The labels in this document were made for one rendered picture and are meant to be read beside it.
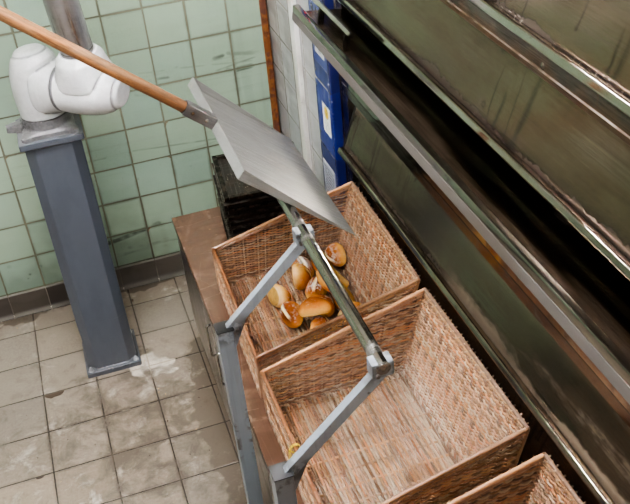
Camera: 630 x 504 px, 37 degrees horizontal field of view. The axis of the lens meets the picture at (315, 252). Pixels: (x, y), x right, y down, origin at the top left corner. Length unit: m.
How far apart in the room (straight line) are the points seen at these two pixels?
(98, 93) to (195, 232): 0.64
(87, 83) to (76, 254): 0.70
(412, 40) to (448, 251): 0.52
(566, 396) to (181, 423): 1.76
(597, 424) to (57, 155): 1.96
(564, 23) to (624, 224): 0.34
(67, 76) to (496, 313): 1.49
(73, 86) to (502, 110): 1.49
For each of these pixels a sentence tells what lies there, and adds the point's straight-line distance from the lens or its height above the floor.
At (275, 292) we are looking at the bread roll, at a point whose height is 0.65.
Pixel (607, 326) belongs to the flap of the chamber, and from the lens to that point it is 1.53.
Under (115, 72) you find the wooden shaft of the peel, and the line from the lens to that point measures 2.28.
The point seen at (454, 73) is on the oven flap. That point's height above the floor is 1.50.
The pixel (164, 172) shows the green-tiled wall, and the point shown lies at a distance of 3.84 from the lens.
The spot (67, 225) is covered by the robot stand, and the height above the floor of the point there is 0.67.
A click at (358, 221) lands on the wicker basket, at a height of 0.78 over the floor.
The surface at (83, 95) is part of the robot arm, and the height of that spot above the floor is 1.17.
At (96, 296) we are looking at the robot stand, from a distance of 3.47.
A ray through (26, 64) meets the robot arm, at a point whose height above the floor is 1.25.
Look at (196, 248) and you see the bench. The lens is 3.20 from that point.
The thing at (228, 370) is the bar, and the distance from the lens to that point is 2.32.
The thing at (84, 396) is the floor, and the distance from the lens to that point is 3.62.
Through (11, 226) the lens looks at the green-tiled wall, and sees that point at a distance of 3.88.
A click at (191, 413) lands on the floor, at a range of 3.43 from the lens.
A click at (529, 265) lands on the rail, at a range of 1.60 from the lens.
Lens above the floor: 2.38
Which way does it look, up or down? 35 degrees down
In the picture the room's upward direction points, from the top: 6 degrees counter-clockwise
